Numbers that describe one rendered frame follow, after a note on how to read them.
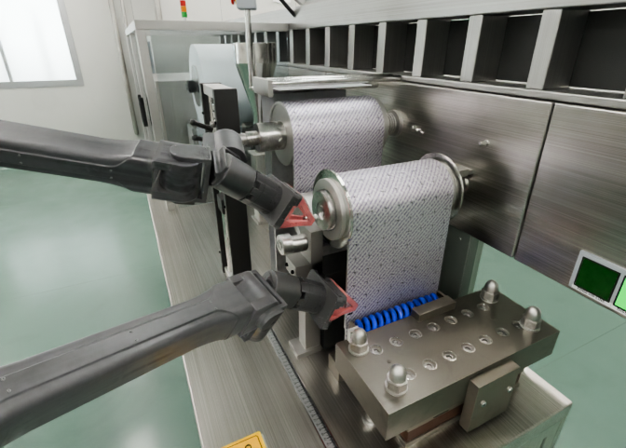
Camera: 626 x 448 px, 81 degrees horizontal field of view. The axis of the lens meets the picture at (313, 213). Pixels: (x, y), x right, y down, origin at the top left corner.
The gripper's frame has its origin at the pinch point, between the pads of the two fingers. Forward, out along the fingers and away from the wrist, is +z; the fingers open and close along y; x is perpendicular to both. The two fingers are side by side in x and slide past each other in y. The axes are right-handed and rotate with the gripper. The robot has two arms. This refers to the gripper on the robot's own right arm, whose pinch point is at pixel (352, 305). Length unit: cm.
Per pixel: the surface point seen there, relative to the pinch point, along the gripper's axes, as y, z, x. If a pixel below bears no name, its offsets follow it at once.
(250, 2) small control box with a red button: -57, -26, 49
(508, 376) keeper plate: 22.0, 18.2, 4.0
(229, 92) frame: -33, -29, 26
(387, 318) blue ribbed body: 3.3, 6.7, 0.5
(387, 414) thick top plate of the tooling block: 19.5, -3.1, -6.3
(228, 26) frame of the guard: -102, -20, 48
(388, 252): 0.3, 1.4, 12.3
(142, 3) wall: -556, -36, 89
